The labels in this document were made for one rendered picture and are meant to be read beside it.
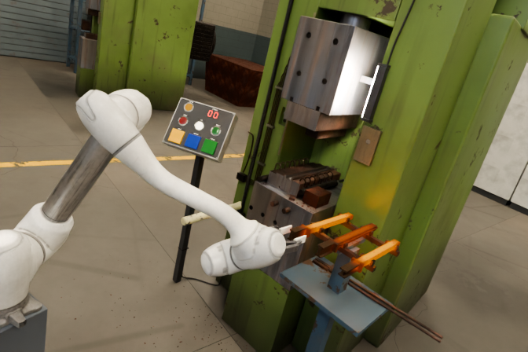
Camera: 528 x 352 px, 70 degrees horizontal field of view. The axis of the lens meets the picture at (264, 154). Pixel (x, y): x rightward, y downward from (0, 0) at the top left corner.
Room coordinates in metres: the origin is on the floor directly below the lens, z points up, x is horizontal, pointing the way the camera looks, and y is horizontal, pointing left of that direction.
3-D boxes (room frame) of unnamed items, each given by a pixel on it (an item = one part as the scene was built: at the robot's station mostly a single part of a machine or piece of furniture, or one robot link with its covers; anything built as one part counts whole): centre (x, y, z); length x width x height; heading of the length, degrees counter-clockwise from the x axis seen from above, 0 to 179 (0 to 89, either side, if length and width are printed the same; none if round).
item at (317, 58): (1.95, -0.29, 1.56); 0.42 x 0.39 x 0.40; 143
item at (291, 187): (1.98, -0.26, 0.96); 0.42 x 0.20 x 0.09; 143
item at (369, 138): (1.73, -0.46, 1.27); 0.09 x 0.02 x 0.17; 53
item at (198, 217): (1.95, 0.20, 0.62); 0.44 x 0.05 x 0.05; 143
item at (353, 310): (1.41, -0.44, 0.69); 0.40 x 0.30 x 0.02; 50
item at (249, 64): (8.98, 0.85, 0.43); 1.89 x 1.20 x 0.85; 43
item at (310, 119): (1.98, -0.26, 1.32); 0.42 x 0.20 x 0.10; 143
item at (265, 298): (1.95, -0.31, 0.23); 0.56 x 0.38 x 0.47; 143
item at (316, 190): (1.75, -0.31, 0.95); 0.12 x 0.09 x 0.07; 143
